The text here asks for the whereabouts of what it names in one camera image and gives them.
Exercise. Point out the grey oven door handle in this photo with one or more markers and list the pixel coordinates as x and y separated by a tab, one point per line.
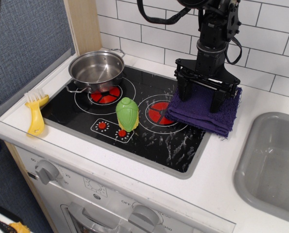
95	220

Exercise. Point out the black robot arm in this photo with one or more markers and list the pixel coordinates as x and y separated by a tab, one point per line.
218	25

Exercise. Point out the grey right oven knob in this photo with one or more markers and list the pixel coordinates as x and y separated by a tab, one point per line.
143	217

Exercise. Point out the grey sink basin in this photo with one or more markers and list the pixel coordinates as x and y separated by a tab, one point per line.
262	175

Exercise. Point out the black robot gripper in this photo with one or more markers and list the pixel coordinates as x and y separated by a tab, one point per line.
207	70

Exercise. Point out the purple cloth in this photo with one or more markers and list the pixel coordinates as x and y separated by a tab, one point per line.
196	111

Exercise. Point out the grey left oven knob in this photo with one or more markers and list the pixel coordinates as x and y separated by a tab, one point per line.
46	171

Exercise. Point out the yellow white scrub brush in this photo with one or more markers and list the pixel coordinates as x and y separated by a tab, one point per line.
35	99

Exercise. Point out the green yellow toy corn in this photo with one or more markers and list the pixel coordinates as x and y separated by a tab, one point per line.
127	114

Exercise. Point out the light wooden side panel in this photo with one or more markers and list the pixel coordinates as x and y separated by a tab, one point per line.
84	25

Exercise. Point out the black toy stovetop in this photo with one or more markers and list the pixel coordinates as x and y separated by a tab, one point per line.
169	146

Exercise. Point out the grey oven knob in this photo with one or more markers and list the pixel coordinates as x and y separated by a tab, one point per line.
143	217
46	171

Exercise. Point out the stainless steel pot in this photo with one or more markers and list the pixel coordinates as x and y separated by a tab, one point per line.
97	71

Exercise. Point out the yellow object bottom left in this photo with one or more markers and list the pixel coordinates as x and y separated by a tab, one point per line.
19	227

